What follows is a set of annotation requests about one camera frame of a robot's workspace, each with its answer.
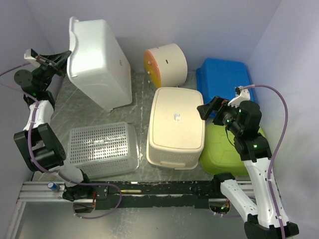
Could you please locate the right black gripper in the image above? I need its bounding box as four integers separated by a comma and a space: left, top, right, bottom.
196, 95, 243, 135

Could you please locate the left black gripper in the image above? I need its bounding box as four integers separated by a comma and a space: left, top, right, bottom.
36, 52, 77, 90

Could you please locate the white plastic tray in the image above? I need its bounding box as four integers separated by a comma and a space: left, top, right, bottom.
67, 17, 133, 111

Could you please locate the blue plastic tub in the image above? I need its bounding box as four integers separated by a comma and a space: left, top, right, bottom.
196, 58, 250, 104

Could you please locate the cream perforated basket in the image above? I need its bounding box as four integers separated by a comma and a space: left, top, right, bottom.
146, 87, 205, 170

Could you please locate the green plastic basin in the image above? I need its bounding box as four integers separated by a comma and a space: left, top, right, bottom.
199, 122, 266, 176

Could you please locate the clear perforated plastic basket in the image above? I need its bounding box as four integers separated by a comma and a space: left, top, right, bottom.
67, 122, 140, 179

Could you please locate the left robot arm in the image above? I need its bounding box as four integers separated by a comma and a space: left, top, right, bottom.
14, 49, 93, 202

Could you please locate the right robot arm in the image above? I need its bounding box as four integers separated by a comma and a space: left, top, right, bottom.
197, 96, 299, 239

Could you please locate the cream cylinder orange-faced drawer unit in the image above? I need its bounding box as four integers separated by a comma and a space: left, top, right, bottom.
144, 43, 188, 88

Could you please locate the small blue capacitor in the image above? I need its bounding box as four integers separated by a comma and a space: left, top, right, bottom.
47, 182, 60, 192

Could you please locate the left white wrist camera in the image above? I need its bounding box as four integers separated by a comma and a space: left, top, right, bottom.
24, 48, 40, 67

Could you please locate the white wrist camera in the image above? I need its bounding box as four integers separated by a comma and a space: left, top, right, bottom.
24, 48, 40, 67
228, 86, 250, 108

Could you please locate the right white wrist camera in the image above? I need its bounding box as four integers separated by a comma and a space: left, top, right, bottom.
228, 86, 250, 108

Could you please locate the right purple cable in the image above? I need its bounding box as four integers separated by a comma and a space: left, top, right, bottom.
220, 84, 289, 239

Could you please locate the purple cable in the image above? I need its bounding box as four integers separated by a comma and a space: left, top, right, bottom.
220, 84, 289, 239
0, 62, 123, 220

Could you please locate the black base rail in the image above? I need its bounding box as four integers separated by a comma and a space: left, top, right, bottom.
62, 180, 240, 211

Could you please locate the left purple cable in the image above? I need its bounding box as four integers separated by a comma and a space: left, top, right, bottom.
0, 62, 123, 220

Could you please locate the aluminium extrusion rail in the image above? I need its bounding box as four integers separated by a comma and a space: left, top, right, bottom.
17, 181, 282, 203

